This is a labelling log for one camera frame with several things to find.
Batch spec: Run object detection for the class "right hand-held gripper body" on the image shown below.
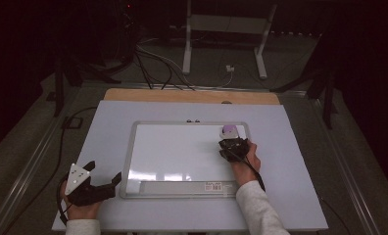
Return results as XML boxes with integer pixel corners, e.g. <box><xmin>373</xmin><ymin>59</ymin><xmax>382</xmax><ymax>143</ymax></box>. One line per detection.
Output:
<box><xmin>218</xmin><ymin>137</ymin><xmax>251</xmax><ymax>163</ymax></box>

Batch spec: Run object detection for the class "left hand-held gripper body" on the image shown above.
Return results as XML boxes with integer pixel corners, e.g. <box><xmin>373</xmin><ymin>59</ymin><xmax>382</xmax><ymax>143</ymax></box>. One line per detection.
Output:
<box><xmin>64</xmin><ymin>162</ymin><xmax>117</xmax><ymax>208</ymax></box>

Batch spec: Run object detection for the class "white and purple eraser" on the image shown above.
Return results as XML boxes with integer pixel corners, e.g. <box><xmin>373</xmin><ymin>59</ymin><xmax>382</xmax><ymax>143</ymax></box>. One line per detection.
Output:
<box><xmin>218</xmin><ymin>124</ymin><xmax>241</xmax><ymax>141</ymax></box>

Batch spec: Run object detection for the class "silver framed whiteboard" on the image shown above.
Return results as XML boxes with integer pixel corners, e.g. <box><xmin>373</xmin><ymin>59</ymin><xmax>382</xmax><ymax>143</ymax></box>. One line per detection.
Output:
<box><xmin>119</xmin><ymin>119</ymin><xmax>252</xmax><ymax>200</ymax></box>

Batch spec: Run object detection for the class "person's left hand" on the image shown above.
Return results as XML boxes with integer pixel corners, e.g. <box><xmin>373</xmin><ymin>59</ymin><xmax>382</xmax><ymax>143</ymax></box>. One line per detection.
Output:
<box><xmin>60</xmin><ymin>180</ymin><xmax>102</xmax><ymax>221</ymax></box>

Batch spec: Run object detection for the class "person's right hand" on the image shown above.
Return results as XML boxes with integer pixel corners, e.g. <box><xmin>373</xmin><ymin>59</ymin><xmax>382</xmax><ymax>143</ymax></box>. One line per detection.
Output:
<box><xmin>230</xmin><ymin>140</ymin><xmax>263</xmax><ymax>188</ymax></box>

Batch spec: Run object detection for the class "white table mat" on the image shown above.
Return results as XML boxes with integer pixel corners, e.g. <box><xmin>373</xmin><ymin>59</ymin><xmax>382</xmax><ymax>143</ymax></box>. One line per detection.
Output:
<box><xmin>51</xmin><ymin>100</ymin><xmax>329</xmax><ymax>233</ymax></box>

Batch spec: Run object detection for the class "black stand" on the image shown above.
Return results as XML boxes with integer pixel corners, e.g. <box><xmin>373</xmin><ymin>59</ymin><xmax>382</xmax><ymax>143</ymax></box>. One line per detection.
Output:
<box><xmin>269</xmin><ymin>32</ymin><xmax>339</xmax><ymax>130</ymax></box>
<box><xmin>51</xmin><ymin>48</ymin><xmax>121</xmax><ymax>118</ymax></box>

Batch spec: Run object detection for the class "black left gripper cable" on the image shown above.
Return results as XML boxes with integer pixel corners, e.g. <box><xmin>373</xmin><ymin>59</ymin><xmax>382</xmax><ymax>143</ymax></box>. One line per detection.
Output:
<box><xmin>55</xmin><ymin>175</ymin><xmax>73</xmax><ymax>227</ymax></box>

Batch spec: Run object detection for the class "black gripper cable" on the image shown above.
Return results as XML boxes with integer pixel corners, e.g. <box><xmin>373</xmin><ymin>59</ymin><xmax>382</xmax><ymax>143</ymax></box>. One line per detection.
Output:
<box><xmin>55</xmin><ymin>175</ymin><xmax>73</xmax><ymax>227</ymax></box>
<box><xmin>235</xmin><ymin>153</ymin><xmax>267</xmax><ymax>193</ymax></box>

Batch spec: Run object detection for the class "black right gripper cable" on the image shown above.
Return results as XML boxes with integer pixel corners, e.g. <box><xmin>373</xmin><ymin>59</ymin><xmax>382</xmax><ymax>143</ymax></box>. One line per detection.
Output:
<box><xmin>235</xmin><ymin>153</ymin><xmax>267</xmax><ymax>193</ymax></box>

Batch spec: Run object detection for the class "black floor cable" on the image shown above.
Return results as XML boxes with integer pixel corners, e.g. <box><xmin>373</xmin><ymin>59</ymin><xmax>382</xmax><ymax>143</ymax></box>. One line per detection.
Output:
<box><xmin>1</xmin><ymin>106</ymin><xmax>98</xmax><ymax>235</ymax></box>

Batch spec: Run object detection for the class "silver floor rail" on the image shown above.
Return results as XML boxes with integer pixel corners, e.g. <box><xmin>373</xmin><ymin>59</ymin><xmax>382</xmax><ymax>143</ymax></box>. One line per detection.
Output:
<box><xmin>0</xmin><ymin>85</ymin><xmax>82</xmax><ymax>235</ymax></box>
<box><xmin>308</xmin><ymin>96</ymin><xmax>381</xmax><ymax>235</ymax></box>

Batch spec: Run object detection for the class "white plug with cable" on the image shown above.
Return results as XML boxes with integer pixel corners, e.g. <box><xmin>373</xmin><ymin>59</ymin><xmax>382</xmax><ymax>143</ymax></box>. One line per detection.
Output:
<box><xmin>188</xmin><ymin>64</ymin><xmax>236</xmax><ymax>90</ymax></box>

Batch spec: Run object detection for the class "bundle of black cables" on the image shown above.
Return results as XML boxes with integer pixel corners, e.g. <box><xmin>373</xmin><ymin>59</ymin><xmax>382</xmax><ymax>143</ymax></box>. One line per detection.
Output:
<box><xmin>117</xmin><ymin>42</ymin><xmax>196</xmax><ymax>92</ymax></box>

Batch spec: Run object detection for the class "white metal desk frame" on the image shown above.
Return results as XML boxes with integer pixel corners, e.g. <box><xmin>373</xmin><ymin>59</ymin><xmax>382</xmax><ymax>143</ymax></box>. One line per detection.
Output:
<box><xmin>181</xmin><ymin>0</ymin><xmax>278</xmax><ymax>80</ymax></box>

